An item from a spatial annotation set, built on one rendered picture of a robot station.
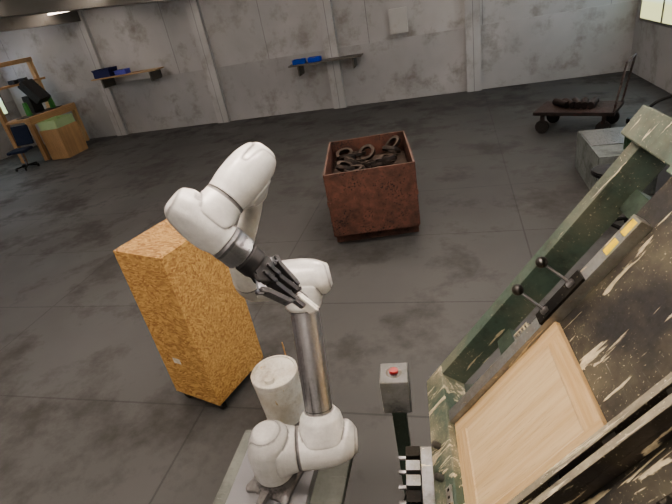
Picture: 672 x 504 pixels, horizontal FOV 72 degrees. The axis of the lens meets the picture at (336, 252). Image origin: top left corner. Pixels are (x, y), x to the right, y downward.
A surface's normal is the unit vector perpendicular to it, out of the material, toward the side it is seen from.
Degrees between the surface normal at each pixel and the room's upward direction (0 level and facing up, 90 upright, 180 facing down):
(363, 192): 90
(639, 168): 90
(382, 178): 90
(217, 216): 70
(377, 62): 90
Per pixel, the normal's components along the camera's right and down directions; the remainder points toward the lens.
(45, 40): -0.21, 0.50
